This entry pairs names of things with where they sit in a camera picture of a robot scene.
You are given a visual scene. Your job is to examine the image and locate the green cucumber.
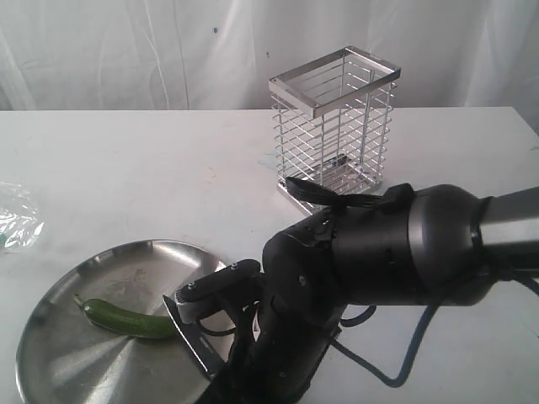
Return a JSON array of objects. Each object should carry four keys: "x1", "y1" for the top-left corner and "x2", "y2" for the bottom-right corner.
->
[{"x1": 73, "y1": 295, "x2": 177, "y2": 340}]

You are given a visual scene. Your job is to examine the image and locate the chrome wire utensil holder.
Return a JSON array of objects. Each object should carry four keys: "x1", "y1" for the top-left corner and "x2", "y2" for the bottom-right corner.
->
[{"x1": 269, "y1": 45, "x2": 401, "y2": 214}]

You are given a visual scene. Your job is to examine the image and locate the clear plastic bag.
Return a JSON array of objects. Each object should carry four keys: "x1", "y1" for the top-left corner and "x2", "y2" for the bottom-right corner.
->
[{"x1": 1, "y1": 182, "x2": 45, "y2": 253}]

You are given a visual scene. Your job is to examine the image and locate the black blue arm cable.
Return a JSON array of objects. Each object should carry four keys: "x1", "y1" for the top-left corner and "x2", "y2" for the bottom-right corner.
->
[{"x1": 328, "y1": 273, "x2": 539, "y2": 388}]

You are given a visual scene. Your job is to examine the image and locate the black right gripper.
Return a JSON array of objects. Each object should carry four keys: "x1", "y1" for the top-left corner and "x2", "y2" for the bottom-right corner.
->
[{"x1": 197, "y1": 302, "x2": 341, "y2": 403}]

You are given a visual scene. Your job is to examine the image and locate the round stainless steel plate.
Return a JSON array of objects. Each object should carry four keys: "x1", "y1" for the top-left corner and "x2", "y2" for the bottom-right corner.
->
[{"x1": 16, "y1": 240, "x2": 224, "y2": 403}]

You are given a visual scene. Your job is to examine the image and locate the black handled kitchen knife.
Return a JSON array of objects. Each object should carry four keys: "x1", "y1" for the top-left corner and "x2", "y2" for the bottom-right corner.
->
[{"x1": 163, "y1": 295, "x2": 225, "y2": 380}]

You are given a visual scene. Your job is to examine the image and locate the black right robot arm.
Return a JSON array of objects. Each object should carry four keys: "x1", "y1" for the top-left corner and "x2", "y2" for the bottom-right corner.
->
[{"x1": 197, "y1": 178, "x2": 538, "y2": 403}]

